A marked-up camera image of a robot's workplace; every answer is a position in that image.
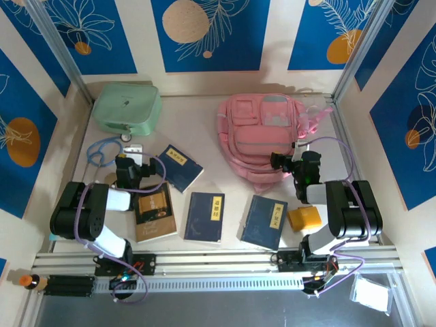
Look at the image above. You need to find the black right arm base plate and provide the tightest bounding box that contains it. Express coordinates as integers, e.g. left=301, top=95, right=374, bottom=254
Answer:
left=277, top=251, right=340, bottom=273

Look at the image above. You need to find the aluminium mounting rail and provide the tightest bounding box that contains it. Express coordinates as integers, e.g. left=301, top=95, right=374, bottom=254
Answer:
left=32, top=247, right=405, bottom=277

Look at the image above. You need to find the aluminium side rail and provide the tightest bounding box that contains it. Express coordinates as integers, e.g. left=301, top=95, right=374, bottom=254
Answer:
left=328, top=93, right=384, bottom=246

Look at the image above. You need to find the mint green zip pouch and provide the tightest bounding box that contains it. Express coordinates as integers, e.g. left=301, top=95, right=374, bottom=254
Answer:
left=91, top=83, right=163, bottom=136

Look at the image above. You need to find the black ribbed block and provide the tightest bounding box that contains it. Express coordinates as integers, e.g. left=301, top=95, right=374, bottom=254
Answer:
left=43, top=275, right=96, bottom=297

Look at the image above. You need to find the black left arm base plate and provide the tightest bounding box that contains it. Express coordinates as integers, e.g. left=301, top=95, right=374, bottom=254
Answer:
left=94, top=253, right=157, bottom=277

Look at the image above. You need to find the pink student backpack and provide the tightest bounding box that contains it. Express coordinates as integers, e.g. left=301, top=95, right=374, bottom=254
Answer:
left=215, top=92, right=334, bottom=192

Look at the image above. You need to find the navy book yellow label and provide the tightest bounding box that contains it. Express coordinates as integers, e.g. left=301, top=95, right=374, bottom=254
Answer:
left=239, top=194, right=289, bottom=252
left=155, top=144, right=205, bottom=194
left=183, top=191, right=226, bottom=245

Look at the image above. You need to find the brown bottle orange cap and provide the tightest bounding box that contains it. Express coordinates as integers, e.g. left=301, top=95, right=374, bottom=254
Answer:
left=18, top=274, right=48, bottom=291

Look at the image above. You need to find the aluminium frame post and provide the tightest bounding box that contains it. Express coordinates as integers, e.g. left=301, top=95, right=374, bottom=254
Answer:
left=330, top=0, right=400, bottom=105
left=24, top=0, right=95, bottom=106

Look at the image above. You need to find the brown book gold cover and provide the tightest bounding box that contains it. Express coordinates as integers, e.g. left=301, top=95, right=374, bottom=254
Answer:
left=134, top=181, right=178, bottom=244

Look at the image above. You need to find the yellow orange box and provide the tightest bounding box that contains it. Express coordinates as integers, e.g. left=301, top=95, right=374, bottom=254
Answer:
left=286, top=206, right=323, bottom=233

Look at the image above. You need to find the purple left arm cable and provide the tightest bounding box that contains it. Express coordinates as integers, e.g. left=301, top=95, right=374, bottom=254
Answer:
left=74, top=152, right=168, bottom=306

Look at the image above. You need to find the grey slotted cable duct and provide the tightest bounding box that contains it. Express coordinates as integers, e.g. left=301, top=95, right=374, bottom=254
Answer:
left=91, top=275, right=306, bottom=294

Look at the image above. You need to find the blue stethoscope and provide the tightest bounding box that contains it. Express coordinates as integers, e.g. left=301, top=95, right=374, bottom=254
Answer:
left=84, top=131, right=134, bottom=187

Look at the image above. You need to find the clear plastic bag white packet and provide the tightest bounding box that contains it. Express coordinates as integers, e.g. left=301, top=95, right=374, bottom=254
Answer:
left=350, top=272, right=392, bottom=313

